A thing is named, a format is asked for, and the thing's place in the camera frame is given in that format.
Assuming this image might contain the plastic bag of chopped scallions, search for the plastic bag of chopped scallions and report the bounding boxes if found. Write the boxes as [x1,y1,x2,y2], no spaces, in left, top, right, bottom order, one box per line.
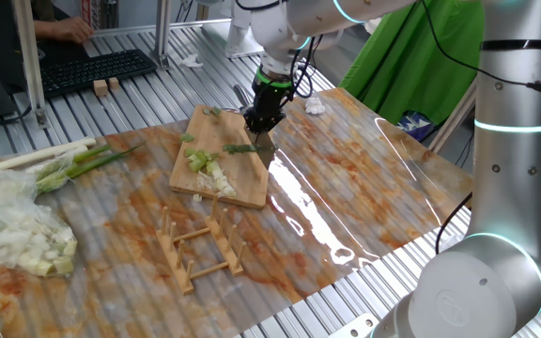
[0,168,79,278]

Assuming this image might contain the blue patterned bag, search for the blue patterned bag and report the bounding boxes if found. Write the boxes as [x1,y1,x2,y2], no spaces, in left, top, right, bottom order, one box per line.
[395,111,434,142]

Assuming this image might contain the person's bare forearm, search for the person's bare forearm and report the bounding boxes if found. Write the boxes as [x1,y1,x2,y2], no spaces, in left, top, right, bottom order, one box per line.
[33,19,56,39]

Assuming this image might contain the red white box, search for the red white box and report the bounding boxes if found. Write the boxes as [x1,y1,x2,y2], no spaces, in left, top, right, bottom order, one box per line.
[80,0,105,32]

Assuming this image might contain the silver robot mounting plate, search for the silver robot mounting plate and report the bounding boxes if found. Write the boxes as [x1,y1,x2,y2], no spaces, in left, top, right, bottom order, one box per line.
[326,313,379,338]

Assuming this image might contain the wooden cutting board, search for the wooden cutting board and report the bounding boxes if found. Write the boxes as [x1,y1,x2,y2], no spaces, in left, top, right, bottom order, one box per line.
[168,103,277,210]

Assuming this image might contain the chopped scallion pieces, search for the chopped scallion pieces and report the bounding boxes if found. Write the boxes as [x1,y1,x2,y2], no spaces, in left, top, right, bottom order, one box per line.
[178,132,238,204]

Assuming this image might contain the black flat device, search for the black flat device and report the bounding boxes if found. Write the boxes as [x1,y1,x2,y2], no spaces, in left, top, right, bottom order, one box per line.
[38,39,91,62]

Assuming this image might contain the person's hand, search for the person's hand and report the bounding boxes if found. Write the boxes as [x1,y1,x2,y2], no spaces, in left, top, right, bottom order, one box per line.
[52,16,95,45]

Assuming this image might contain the green cloth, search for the green cloth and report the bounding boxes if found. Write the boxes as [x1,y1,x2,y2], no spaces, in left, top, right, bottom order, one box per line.
[338,0,487,126]

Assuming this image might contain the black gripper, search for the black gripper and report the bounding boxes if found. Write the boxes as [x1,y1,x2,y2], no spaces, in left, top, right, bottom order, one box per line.
[242,83,295,134]

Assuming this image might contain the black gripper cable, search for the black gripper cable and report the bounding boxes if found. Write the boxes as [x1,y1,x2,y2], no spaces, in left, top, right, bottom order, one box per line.
[233,0,541,102]

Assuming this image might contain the aluminium frame post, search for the aluminium frame post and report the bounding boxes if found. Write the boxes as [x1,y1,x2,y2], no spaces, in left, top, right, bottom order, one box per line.
[153,0,174,70]
[11,0,50,129]
[427,82,479,154]

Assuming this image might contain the wooden peg rack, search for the wooden peg rack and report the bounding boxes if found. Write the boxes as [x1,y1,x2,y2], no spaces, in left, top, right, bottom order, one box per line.
[155,192,248,296]

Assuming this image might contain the black base cable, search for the black base cable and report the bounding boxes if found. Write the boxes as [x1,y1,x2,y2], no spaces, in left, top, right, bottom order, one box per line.
[435,191,473,254]

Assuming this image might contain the long white leek stalk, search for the long white leek stalk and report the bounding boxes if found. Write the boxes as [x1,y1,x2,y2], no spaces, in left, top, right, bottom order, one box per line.
[0,136,98,171]

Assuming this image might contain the bundle of green scallions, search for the bundle of green scallions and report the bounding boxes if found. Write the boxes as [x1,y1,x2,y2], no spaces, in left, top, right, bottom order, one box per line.
[35,143,145,194]

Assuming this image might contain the black keyboard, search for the black keyboard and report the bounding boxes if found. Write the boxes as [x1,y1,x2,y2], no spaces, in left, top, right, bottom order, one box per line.
[39,48,159,99]

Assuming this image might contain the steel cleaver knife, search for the steel cleaver knife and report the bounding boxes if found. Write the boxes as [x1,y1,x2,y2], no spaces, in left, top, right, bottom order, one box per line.
[232,84,279,170]

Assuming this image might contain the crumpled white tissue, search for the crumpled white tissue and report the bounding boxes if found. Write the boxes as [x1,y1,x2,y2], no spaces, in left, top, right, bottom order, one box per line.
[303,97,327,116]
[179,54,204,69]

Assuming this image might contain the green adapter ring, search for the green adapter ring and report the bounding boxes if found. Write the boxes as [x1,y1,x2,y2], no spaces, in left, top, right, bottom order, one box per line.
[255,67,295,89]

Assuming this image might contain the marble pattern plastic mat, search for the marble pattern plastic mat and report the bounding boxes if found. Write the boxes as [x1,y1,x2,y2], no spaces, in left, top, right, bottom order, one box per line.
[0,87,474,338]

